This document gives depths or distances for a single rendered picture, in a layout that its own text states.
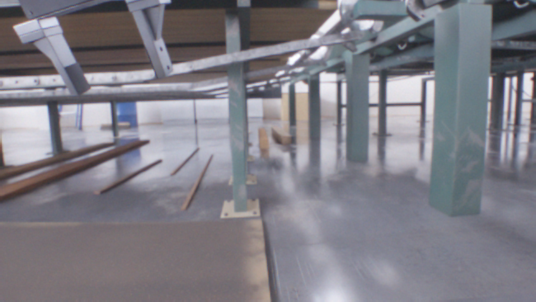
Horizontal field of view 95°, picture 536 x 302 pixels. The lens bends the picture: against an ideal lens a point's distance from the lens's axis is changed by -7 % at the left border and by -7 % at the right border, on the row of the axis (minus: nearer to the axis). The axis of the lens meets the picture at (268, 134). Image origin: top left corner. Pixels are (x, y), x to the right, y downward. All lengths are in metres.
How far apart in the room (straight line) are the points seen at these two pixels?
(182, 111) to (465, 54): 6.02
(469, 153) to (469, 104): 0.17
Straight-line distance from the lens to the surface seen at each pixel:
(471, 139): 1.15
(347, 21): 1.03
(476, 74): 1.15
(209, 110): 6.45
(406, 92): 8.22
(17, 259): 1.07
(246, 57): 0.93
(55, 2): 0.40
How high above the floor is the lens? 0.43
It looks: 7 degrees down
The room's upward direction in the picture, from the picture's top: 2 degrees counter-clockwise
